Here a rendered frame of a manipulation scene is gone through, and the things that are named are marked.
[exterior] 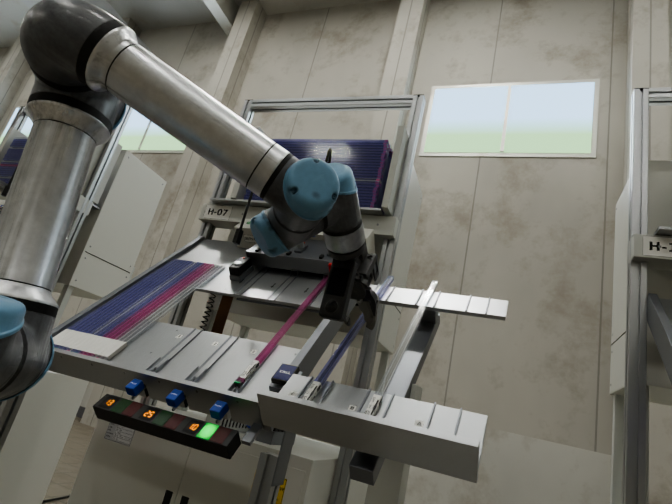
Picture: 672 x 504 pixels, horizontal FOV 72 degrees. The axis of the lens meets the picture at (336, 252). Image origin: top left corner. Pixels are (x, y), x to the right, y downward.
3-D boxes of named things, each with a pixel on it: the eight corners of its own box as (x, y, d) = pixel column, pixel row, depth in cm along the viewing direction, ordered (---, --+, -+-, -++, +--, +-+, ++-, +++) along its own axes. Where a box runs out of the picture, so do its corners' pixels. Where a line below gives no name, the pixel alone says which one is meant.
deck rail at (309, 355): (272, 432, 92) (267, 408, 89) (263, 429, 93) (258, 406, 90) (378, 270, 151) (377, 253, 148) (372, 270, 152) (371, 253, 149)
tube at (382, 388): (365, 436, 69) (364, 430, 68) (356, 434, 69) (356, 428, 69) (437, 285, 111) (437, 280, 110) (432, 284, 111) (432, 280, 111)
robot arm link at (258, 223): (252, 203, 68) (313, 173, 72) (244, 226, 78) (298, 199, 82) (279, 249, 67) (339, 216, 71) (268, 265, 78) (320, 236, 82)
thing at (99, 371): (263, 430, 93) (257, 402, 90) (38, 368, 117) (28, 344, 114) (266, 425, 94) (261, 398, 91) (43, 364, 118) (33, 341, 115)
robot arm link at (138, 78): (41, -66, 57) (361, 167, 62) (64, 1, 67) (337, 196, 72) (-33, -12, 53) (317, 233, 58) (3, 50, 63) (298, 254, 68)
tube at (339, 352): (300, 419, 73) (299, 414, 73) (292, 417, 74) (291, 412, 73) (393, 280, 115) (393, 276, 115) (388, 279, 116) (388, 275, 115)
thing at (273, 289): (334, 324, 124) (333, 308, 122) (145, 293, 149) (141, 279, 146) (372, 269, 152) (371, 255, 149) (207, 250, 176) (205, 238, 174)
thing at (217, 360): (264, 415, 93) (262, 403, 91) (39, 356, 117) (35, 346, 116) (305, 358, 108) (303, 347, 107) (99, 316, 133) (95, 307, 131)
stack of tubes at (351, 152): (374, 208, 152) (389, 139, 160) (242, 199, 171) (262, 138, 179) (382, 224, 163) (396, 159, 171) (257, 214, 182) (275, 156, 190)
